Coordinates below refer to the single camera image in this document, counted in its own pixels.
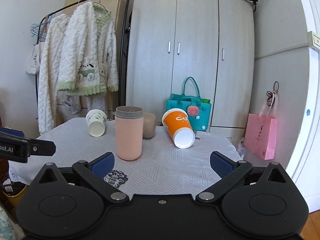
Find light grey wooden wardrobe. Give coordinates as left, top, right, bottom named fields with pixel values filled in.
left=125, top=0, right=257, bottom=140

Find white door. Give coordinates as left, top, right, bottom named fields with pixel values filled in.
left=286, top=0, right=319, bottom=213

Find pink paper gift bag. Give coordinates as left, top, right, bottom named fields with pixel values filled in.
left=244, top=95, right=278, bottom=160

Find teal felt tote bag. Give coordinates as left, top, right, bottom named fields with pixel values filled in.
left=166, top=76, right=212, bottom=131

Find black clothes rack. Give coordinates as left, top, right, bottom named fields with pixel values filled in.
left=35, top=0, right=131, bottom=108

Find beige tan cup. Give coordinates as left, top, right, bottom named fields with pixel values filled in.
left=143, top=113, right=156, bottom=139

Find white fleece jacket green trim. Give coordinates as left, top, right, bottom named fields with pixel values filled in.
left=57, top=2, right=119, bottom=96

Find white canvas tote bag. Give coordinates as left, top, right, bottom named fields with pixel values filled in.
left=25, top=42, right=44, bottom=75

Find orange paper cup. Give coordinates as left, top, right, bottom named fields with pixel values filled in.
left=162, top=108, right=195, bottom=149

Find white patterned tablecloth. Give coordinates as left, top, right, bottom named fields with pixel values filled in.
left=9, top=118, right=241, bottom=197

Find white paper cup green leaves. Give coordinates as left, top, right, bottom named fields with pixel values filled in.
left=86, top=109, right=107, bottom=137

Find pink tumbler with grey lid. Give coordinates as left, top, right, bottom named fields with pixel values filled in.
left=113, top=106, right=144, bottom=161

